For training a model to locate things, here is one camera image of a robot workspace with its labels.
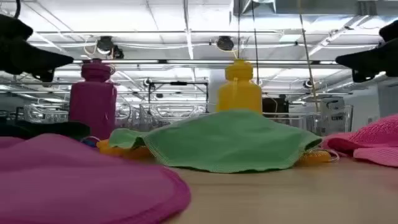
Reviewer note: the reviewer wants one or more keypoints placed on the light green microfibre cloth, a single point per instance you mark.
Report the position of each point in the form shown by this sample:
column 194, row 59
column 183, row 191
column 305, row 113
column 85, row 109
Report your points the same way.
column 217, row 140

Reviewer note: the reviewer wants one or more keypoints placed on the magenta microfibre cloth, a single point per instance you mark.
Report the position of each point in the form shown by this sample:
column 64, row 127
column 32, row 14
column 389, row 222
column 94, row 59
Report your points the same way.
column 77, row 186

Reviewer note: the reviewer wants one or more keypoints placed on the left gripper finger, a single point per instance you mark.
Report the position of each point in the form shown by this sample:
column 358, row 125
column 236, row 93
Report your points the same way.
column 28, row 59
column 12, row 28

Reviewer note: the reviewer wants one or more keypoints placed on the metal overhead beam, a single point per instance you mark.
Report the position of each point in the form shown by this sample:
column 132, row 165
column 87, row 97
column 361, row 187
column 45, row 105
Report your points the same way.
column 186, row 61

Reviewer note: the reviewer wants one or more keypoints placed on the pink terry towel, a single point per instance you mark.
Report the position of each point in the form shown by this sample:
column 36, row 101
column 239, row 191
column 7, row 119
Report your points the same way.
column 373, row 140

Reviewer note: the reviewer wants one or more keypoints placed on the purple plastic sports bottle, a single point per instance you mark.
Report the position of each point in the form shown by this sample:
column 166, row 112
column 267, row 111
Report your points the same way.
column 93, row 99

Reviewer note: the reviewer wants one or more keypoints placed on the yellow plastic sports bottle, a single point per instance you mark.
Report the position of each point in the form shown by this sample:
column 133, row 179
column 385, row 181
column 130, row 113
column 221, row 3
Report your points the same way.
column 239, row 93

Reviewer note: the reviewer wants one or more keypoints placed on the black round ceiling fixture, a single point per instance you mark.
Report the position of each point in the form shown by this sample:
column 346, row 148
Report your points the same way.
column 105, row 45
column 224, row 43

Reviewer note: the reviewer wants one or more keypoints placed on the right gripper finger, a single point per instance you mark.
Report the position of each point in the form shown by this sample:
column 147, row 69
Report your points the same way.
column 390, row 31
column 373, row 59

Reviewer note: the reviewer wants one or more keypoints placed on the black background monitor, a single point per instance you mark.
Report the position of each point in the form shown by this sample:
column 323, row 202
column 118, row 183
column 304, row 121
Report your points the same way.
column 275, row 105

